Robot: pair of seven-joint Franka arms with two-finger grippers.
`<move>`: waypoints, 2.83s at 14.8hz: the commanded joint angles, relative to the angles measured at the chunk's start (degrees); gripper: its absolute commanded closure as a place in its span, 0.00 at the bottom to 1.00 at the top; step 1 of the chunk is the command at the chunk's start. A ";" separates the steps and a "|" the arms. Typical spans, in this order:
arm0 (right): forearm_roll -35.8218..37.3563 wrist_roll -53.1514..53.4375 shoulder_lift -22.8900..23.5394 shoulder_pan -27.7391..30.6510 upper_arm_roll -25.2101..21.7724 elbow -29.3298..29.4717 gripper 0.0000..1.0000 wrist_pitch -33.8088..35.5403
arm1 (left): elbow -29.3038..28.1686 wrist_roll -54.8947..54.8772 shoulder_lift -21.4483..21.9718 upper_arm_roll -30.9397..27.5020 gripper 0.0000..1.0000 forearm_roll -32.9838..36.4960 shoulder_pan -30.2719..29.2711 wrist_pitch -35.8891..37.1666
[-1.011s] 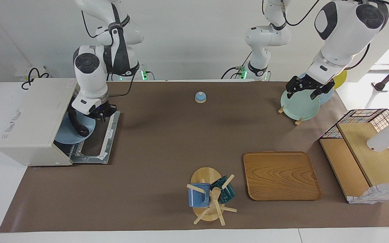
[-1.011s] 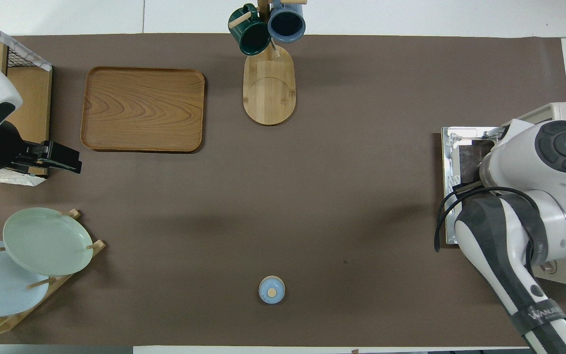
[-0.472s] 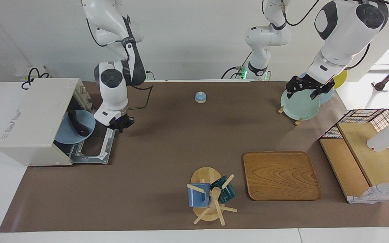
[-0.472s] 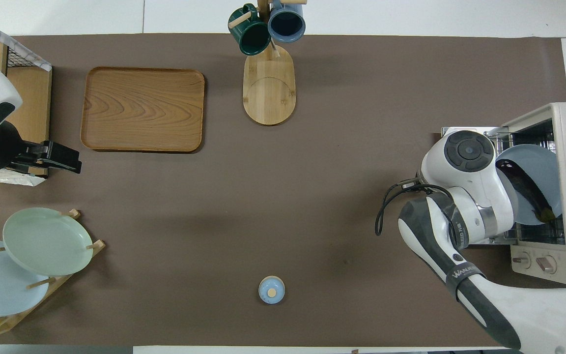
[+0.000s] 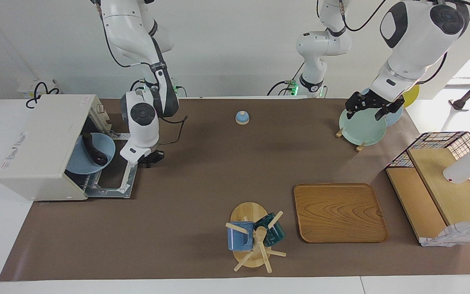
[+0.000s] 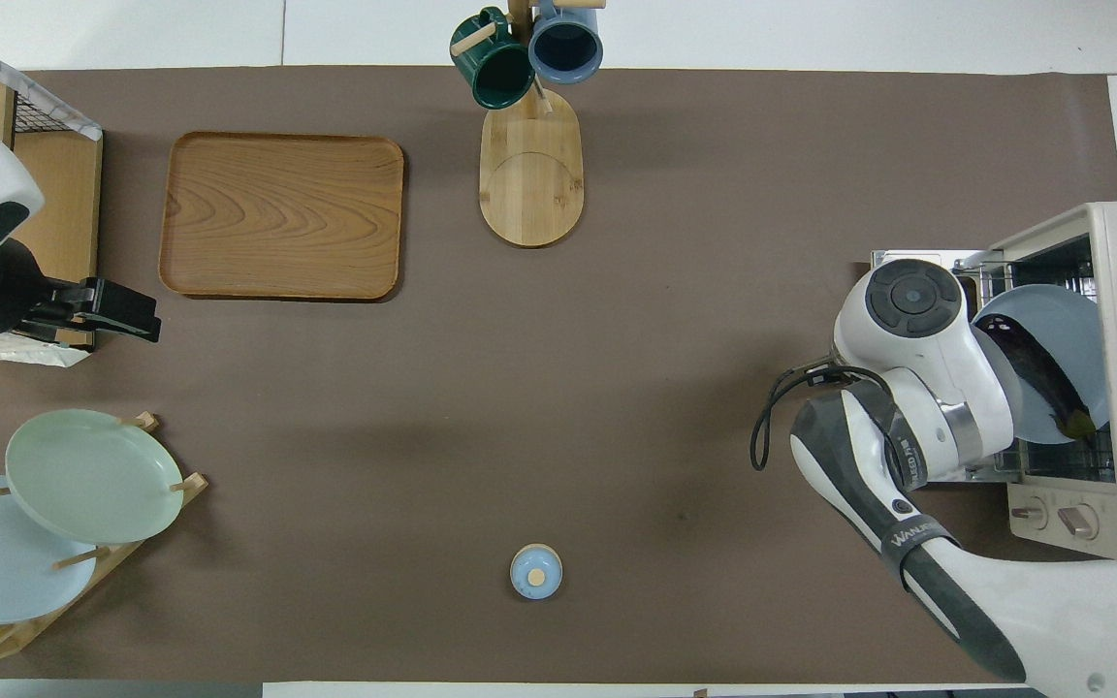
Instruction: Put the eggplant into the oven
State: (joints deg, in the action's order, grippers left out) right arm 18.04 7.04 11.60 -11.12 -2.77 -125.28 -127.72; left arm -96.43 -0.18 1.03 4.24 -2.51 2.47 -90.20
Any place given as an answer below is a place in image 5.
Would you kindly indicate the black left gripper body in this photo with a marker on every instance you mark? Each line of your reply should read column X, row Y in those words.
column 373, row 100

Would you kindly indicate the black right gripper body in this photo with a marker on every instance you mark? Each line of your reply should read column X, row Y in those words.
column 151, row 158

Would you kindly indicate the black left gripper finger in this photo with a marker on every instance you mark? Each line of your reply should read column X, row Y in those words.
column 390, row 108
column 352, row 102

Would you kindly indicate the oven door with glass window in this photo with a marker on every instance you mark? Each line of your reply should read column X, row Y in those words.
column 108, row 192

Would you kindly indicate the dark purple eggplant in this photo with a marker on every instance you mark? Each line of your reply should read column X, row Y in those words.
column 96, row 155

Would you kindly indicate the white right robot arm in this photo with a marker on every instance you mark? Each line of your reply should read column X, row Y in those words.
column 125, row 24

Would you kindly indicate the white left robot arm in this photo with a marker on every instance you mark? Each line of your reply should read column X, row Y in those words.
column 414, row 45

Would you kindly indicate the cream toaster oven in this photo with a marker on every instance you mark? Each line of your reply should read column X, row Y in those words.
column 39, row 155

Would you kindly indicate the light blue racked plate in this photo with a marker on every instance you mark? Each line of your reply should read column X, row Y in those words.
column 396, row 117

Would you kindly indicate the yellow racked plate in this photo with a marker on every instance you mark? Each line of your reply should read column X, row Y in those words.
column 411, row 94

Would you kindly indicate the pale green racked plate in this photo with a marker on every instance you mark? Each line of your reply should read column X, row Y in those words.
column 361, row 130

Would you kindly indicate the wooden plate rack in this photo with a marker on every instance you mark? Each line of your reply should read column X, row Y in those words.
column 339, row 133

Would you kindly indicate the brown table mat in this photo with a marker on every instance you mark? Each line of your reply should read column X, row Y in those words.
column 218, row 183

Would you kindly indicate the white cup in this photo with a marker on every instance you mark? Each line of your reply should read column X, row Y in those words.
column 463, row 169

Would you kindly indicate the light wooden shelf box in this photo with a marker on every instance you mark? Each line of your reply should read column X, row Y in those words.
column 443, row 192

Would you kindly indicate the wooden mug tree stand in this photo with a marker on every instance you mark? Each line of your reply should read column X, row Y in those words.
column 249, row 212

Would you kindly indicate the brown wooden tray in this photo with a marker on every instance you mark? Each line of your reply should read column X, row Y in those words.
column 333, row 216

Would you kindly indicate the blue ceramic mug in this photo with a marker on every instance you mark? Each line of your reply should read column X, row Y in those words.
column 239, row 241

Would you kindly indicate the white crumpled cloth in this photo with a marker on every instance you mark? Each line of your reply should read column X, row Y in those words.
column 459, row 234

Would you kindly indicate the dark green ceramic mug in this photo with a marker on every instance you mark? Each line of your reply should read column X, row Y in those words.
column 276, row 234

